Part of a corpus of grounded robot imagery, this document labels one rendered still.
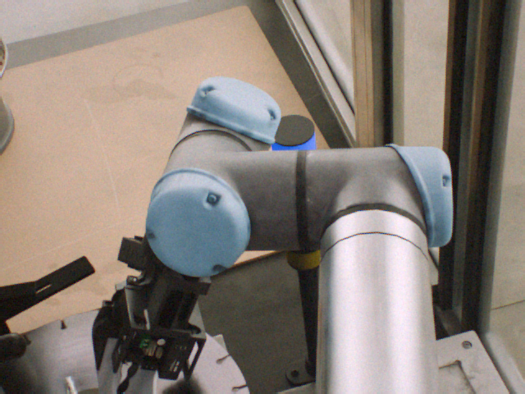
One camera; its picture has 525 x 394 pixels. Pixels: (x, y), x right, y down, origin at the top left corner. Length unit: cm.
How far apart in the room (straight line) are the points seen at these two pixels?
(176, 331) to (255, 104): 21
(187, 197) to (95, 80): 109
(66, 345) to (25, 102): 73
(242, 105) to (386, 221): 18
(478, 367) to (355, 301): 50
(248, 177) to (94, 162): 90
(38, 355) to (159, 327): 27
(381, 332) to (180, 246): 18
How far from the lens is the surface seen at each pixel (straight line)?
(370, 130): 139
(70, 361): 109
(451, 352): 110
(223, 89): 80
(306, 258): 107
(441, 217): 70
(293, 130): 97
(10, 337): 77
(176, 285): 84
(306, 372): 127
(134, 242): 95
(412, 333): 60
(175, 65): 175
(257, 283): 137
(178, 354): 89
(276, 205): 70
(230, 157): 72
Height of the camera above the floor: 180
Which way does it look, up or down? 45 degrees down
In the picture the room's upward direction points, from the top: 8 degrees counter-clockwise
